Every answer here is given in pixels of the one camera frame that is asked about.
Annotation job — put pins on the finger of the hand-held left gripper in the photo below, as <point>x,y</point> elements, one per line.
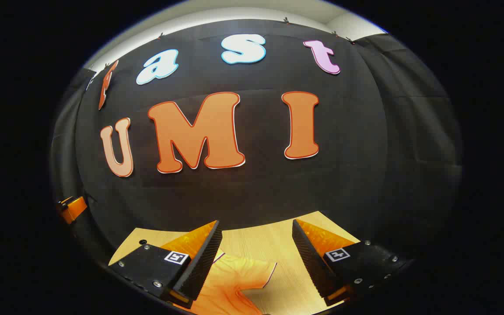
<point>75,209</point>

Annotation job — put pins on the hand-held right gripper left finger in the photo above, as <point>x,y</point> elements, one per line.
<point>204,262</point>

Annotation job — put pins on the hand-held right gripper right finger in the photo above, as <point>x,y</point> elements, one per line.
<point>311,262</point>

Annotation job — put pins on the orange T-shirt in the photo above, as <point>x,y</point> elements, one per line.
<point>234,284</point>

